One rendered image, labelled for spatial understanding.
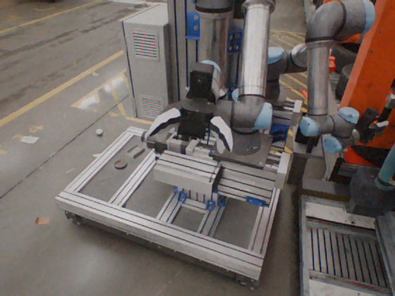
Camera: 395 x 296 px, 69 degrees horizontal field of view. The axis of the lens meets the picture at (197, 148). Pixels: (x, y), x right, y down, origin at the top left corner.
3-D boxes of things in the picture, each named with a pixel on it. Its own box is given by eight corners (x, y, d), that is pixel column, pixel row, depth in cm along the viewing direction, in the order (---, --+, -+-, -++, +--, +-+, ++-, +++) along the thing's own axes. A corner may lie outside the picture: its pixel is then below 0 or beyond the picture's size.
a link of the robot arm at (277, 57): (253, 71, 153) (256, 46, 145) (276, 69, 155) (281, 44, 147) (262, 81, 144) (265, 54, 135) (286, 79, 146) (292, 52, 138)
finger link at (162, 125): (149, 155, 55) (183, 137, 60) (149, 130, 51) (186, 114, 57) (138, 146, 56) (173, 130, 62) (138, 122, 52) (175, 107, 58)
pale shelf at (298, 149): (321, 160, 172) (323, 156, 170) (292, 155, 176) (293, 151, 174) (317, 122, 205) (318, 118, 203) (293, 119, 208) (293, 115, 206)
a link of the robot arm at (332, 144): (340, 142, 114) (333, 158, 119) (357, 134, 118) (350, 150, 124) (324, 132, 119) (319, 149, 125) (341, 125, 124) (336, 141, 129)
